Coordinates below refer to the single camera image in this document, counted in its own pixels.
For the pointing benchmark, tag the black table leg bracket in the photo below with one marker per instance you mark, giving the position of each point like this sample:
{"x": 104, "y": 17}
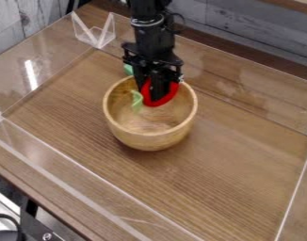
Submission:
{"x": 34, "y": 229}

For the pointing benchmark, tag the green rectangular block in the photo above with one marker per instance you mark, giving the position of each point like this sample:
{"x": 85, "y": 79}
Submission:
{"x": 129, "y": 69}

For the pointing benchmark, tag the wooden bowl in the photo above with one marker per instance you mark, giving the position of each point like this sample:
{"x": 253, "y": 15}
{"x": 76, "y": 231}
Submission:
{"x": 149, "y": 128}

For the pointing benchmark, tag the red plush tomato toy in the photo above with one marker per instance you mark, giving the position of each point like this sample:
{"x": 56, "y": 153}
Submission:
{"x": 142, "y": 96}

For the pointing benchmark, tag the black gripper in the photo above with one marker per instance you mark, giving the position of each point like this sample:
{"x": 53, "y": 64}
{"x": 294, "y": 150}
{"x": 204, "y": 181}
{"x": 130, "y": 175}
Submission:
{"x": 150, "y": 55}

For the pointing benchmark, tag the clear acrylic corner bracket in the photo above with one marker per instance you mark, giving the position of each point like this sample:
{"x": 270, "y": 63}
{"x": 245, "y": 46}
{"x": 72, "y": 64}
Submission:
{"x": 96, "y": 36}

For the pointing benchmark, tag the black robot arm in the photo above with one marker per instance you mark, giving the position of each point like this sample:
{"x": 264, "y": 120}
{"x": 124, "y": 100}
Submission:
{"x": 152, "y": 10}

